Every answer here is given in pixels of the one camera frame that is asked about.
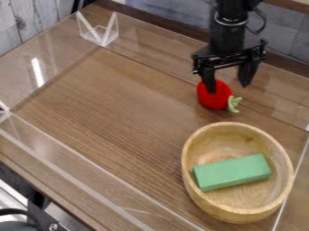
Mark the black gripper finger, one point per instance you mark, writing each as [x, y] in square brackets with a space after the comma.
[209, 80]
[248, 68]

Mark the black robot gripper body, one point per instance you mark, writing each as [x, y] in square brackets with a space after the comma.
[234, 46]

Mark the red knitted strawberry toy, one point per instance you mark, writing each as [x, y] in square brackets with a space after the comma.
[221, 100]

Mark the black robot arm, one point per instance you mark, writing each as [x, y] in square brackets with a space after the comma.
[236, 13]

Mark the wooden bowl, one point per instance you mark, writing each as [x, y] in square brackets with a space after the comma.
[252, 201]

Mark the green rectangular block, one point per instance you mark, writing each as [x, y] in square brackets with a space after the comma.
[231, 172]

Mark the clear acrylic tray enclosure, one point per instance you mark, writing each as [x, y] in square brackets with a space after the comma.
[99, 116]

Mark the black metal bracket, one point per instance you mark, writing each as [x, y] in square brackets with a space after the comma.
[48, 224]

